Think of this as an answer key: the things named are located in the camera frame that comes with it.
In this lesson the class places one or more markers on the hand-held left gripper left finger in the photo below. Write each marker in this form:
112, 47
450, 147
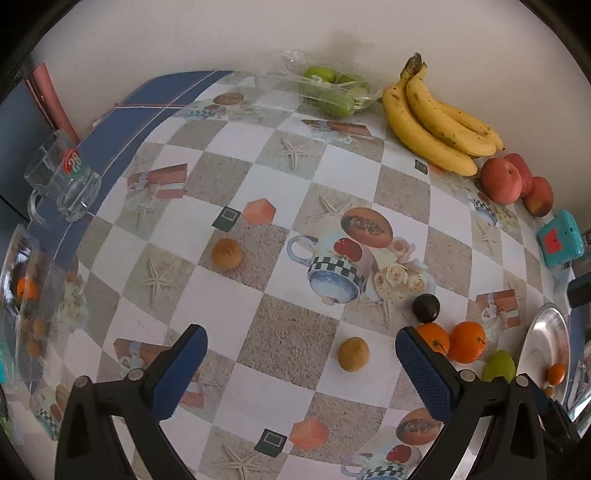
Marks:
181, 369

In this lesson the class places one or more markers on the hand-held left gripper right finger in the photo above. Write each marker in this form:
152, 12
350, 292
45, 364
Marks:
425, 378

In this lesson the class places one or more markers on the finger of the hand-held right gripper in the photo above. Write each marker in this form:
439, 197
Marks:
558, 422

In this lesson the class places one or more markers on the dark plum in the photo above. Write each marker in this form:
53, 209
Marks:
425, 308

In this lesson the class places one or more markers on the green mango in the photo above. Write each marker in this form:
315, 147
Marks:
499, 367

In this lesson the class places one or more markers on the round metal bowl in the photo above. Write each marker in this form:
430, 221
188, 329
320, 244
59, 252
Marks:
547, 337

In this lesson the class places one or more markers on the checkered printed tablecloth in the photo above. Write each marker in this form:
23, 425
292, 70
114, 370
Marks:
286, 332

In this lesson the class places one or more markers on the black power adapter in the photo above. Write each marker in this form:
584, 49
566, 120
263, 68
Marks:
581, 291

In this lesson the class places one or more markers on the small brown longan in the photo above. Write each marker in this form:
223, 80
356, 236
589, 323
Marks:
32, 347
39, 327

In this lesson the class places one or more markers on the clear plastic tray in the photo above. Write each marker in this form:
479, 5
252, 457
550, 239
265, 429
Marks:
46, 277

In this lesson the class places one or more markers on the small tangerine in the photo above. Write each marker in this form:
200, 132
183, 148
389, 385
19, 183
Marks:
27, 288

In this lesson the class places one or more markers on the teal plastic box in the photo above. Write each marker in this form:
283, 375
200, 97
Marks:
561, 240

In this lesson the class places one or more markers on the pale red apple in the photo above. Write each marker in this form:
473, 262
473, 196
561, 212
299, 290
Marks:
501, 180

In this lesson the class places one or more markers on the glass mug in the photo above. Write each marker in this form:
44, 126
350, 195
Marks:
69, 184

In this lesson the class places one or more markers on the yellow banana bunch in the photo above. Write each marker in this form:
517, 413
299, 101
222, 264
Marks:
429, 134

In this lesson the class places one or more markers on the dark blue cabinet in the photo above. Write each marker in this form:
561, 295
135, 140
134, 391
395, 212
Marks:
18, 138

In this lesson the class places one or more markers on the green guava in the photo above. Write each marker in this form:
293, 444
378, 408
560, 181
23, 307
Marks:
354, 82
336, 102
319, 74

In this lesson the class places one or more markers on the clear plastic clamshell box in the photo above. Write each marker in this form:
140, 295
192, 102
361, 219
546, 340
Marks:
277, 82

